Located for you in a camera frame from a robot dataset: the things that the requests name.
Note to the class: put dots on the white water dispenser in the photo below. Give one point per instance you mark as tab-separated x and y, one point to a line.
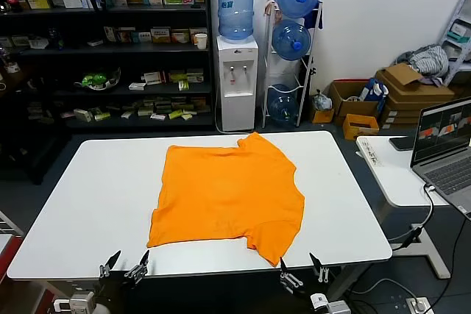
237	108

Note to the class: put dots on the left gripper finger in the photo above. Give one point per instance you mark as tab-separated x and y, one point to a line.
141	262
110	260

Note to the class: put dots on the white orange upright box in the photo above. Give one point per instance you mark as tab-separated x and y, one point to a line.
109	34

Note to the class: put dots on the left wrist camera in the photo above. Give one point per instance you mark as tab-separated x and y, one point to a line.
79	303

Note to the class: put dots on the orange white medicine box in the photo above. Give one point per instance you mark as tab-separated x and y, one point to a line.
125	34

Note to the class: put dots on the orange t-shirt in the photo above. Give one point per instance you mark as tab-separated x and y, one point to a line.
228	196

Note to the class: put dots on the white red flat box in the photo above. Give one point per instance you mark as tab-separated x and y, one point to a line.
158	116

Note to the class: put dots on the grey metal storage rack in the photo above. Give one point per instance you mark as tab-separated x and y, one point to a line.
452	71

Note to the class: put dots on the open brown cardboard box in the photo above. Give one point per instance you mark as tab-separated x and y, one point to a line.
353	108

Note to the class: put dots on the crumpled plastic bag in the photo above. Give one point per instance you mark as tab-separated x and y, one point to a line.
323	100

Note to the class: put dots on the green medicine box stack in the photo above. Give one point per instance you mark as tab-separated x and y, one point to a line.
177	76

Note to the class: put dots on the large cardboard box with flap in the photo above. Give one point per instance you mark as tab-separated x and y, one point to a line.
404	75

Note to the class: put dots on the pale green medicine box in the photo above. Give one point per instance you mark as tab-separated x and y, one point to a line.
20	41

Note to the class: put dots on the small green upright box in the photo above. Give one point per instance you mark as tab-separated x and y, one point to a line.
183	85

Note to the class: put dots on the white card box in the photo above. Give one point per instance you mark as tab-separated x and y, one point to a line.
75	2

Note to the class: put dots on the yellow cardboard box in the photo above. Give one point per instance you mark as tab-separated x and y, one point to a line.
362	131

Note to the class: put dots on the yellow white medicine box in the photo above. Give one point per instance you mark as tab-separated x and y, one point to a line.
38	2
160	35

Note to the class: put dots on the small white medicine box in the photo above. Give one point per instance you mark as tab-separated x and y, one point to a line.
57	0

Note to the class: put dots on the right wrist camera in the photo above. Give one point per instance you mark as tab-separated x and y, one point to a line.
327	304

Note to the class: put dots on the teal and white box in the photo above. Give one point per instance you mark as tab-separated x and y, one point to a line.
460	36

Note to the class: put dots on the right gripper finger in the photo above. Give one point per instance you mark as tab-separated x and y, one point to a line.
285	273
319	268

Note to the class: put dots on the blue and white bag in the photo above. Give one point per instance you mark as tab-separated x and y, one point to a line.
373	89

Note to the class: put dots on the small white side table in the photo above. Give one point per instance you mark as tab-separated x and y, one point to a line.
390	181

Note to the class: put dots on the white green box stack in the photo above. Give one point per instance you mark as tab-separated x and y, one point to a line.
195	75

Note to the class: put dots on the dark blue bottle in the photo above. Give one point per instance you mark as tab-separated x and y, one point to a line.
55	38

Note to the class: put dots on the bowl with green packets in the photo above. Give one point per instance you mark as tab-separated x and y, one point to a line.
97	80

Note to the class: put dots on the white paper cup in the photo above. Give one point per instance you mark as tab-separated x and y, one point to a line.
200	41

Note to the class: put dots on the pile of grey clothes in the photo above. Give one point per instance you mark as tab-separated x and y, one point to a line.
427	58

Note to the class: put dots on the black smartphone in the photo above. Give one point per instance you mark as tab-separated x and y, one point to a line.
403	143

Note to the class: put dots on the grey open laptop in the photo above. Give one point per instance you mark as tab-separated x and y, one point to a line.
441	174

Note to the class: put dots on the large white table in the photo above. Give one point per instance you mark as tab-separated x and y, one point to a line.
110	181

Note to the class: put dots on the yellow green flat box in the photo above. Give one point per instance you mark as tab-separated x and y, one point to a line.
186	117

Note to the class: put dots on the red crate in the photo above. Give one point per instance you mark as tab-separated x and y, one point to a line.
9	259

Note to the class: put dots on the white printed medicine box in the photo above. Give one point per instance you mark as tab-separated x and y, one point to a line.
39	42

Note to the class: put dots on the black shelving unit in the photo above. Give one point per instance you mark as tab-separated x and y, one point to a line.
121	49

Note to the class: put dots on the upright blue water jug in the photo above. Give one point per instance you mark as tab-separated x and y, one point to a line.
235	9

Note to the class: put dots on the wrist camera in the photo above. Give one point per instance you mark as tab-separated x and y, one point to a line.
79	303
327	304

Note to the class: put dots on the yellow brown medicine box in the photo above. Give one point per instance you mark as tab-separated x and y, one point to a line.
195	31

